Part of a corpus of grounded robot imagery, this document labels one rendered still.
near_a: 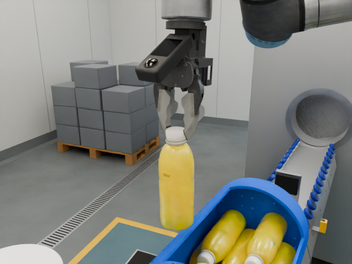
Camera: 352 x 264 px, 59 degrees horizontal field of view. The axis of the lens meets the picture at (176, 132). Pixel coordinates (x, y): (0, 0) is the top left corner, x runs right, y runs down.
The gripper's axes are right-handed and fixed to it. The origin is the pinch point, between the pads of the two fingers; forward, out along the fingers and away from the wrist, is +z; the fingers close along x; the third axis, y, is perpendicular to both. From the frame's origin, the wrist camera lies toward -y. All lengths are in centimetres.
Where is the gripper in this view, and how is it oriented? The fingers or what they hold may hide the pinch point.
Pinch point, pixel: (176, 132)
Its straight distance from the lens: 59.3
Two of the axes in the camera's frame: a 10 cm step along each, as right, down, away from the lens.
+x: -8.5, -1.7, 4.9
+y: 5.2, -2.2, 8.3
